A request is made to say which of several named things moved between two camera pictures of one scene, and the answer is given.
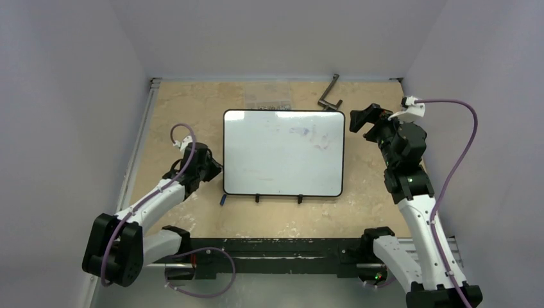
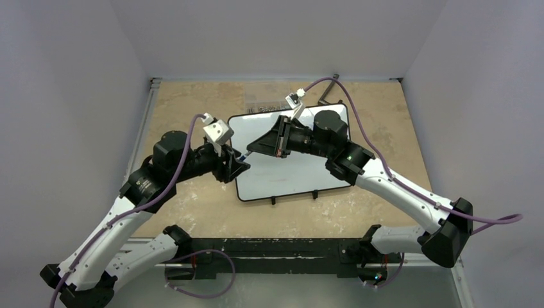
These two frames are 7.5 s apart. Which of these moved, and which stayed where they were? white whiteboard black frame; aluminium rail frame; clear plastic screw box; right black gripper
Moved: right black gripper
Stayed: clear plastic screw box; aluminium rail frame; white whiteboard black frame
